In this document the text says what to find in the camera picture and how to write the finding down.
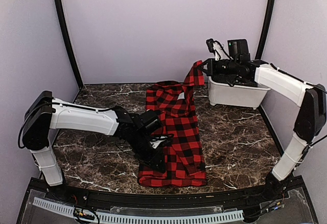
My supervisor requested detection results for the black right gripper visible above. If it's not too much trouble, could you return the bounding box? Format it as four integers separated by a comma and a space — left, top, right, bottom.
198, 58, 240, 76

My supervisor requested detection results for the red black plaid shirt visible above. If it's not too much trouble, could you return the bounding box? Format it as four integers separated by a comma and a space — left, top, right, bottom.
138, 61, 207, 188

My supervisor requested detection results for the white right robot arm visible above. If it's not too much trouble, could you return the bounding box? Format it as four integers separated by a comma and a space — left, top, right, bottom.
199, 59, 326, 181

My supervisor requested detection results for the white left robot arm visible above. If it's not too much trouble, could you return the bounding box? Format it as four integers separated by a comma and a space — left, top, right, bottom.
18, 91, 168, 202

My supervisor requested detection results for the grey striped shirt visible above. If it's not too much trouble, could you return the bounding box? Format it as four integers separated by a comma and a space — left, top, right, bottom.
211, 74, 258, 87

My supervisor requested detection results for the white plastic bin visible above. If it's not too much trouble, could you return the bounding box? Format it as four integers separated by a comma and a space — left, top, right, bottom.
208, 77, 270, 109

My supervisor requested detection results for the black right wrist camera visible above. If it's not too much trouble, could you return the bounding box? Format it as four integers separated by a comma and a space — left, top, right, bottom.
205, 38, 251, 63

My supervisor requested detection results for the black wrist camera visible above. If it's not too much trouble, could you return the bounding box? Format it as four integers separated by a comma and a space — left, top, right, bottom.
205, 38, 251, 63
139, 110, 174, 149

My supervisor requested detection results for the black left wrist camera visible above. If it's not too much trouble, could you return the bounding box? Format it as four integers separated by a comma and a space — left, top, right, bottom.
139, 110, 174, 149

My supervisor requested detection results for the black right frame post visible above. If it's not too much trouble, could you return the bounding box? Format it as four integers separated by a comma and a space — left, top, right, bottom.
255, 0, 275, 59

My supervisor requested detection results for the black frame post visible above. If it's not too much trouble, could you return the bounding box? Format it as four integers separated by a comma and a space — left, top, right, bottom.
54, 0, 84, 89
255, 0, 275, 59

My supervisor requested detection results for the white slotted cable duct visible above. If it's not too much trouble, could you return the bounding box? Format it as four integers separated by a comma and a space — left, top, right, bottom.
33, 197, 244, 223

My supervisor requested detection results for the black front rail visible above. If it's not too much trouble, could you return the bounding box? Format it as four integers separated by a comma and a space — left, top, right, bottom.
39, 185, 282, 209

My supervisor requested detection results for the black left frame post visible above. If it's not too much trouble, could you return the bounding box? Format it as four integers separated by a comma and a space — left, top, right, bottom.
54, 0, 84, 89

